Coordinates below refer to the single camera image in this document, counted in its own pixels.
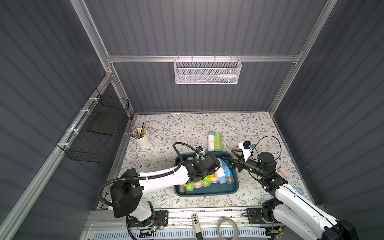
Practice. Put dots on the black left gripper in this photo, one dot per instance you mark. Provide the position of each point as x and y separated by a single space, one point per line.
210 163

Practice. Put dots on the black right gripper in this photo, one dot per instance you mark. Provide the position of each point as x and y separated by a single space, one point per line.
241 164

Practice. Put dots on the pink trash bag roll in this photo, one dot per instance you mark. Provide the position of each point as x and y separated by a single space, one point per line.
198 185
216 180

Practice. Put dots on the pale green trash bag roll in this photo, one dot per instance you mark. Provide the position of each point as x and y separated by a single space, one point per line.
206 182

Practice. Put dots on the yellow trash bag roll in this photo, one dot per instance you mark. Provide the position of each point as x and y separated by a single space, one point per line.
211 177

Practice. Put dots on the grey trash bag roll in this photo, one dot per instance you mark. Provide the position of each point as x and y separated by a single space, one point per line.
182 190

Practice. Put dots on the light green trash bag roll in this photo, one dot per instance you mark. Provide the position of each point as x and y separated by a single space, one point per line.
218 146

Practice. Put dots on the white blue trash bag roll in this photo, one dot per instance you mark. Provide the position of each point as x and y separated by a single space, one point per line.
211 141

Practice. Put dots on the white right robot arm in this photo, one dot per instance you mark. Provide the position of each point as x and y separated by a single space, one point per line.
287 205

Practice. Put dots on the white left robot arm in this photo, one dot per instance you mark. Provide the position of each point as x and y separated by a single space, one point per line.
125 194

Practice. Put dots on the teal plastic storage box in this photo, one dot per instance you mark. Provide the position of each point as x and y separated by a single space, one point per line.
214 189

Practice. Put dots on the grey handheld device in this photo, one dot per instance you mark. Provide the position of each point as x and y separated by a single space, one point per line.
196 227

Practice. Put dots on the pink eraser block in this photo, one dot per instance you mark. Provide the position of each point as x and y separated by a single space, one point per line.
284 173

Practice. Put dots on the white pen cup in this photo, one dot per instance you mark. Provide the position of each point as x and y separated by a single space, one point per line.
141 136

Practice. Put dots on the blue small object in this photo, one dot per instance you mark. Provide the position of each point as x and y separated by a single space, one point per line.
298 190

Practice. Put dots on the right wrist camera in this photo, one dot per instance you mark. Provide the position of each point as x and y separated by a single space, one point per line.
247 149

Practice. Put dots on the white wire wall basket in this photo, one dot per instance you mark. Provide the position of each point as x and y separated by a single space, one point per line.
207 71

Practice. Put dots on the black wire wall basket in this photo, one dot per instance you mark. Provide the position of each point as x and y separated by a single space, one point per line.
97 135

